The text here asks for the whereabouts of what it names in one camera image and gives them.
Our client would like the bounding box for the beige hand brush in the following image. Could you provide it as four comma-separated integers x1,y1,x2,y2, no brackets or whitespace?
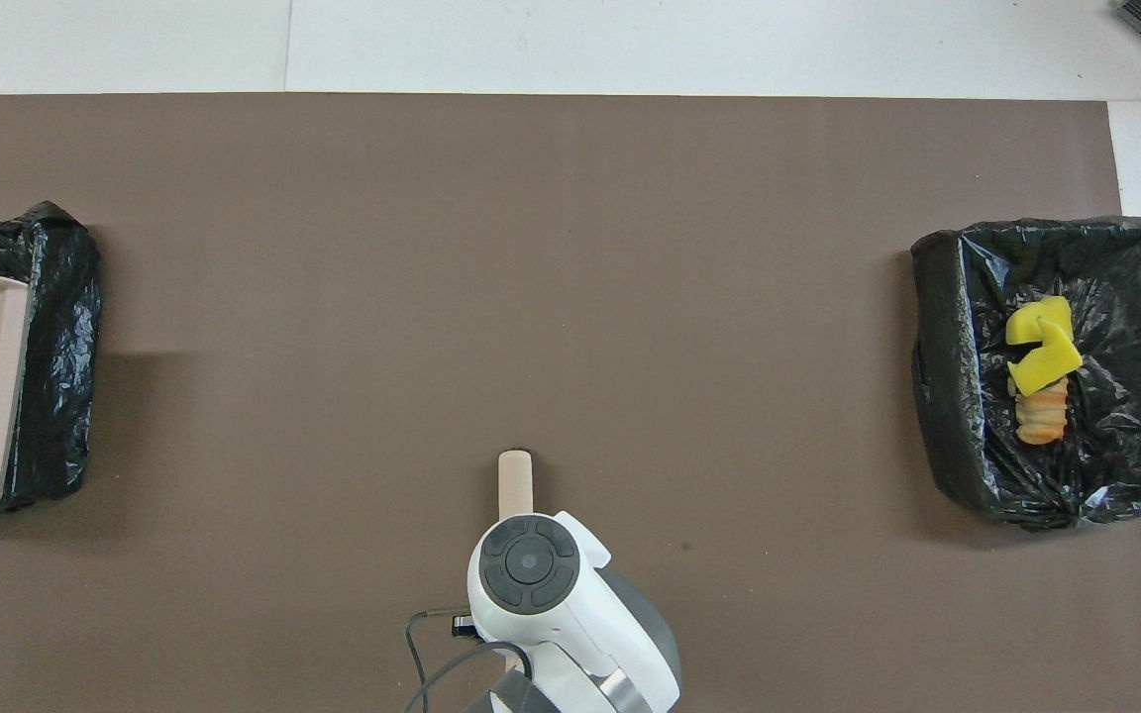
498,450,535,521

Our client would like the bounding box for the toy bread chunk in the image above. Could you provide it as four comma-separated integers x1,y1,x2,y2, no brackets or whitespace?
1014,376,1070,446

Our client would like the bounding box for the yellow sponge with green back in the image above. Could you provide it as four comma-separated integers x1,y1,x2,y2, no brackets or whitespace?
1008,322,1085,395
1005,295,1074,346

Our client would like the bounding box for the bin with black liner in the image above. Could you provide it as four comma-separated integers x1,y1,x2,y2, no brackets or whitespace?
0,201,102,514
910,216,1141,529

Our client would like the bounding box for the brown table mat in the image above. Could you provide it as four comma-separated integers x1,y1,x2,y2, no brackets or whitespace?
0,94,1141,713

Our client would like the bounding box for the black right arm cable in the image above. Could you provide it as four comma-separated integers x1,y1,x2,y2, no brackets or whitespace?
404,608,534,713

